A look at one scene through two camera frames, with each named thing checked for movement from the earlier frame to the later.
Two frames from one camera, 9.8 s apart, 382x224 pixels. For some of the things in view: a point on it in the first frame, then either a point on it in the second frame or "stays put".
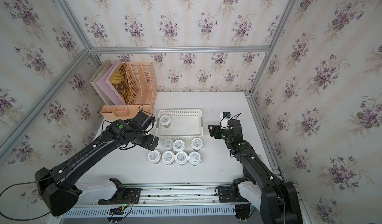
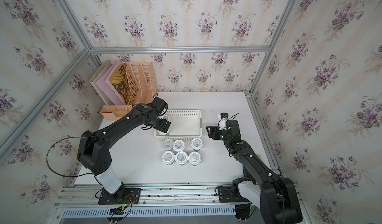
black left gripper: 149,144 -> 162,127
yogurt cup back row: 165,120 stays put
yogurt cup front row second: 168,157 stays put
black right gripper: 214,127 stays put
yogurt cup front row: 154,156 -> 163,133
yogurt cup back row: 167,144 stays put
